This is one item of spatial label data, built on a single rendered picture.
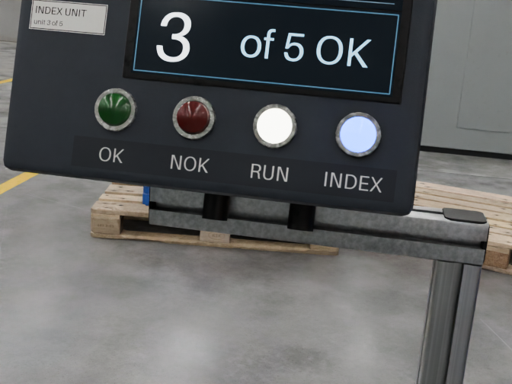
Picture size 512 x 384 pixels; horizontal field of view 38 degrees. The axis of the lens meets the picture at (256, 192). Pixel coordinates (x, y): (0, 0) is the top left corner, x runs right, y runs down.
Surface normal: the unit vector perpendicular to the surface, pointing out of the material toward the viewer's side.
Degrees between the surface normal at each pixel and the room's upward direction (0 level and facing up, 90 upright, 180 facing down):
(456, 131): 90
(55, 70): 75
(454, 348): 90
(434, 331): 90
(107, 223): 89
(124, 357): 0
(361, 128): 71
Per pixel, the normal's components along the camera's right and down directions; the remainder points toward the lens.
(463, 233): -0.17, 0.24
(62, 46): -0.14, -0.01
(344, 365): 0.07, -0.96
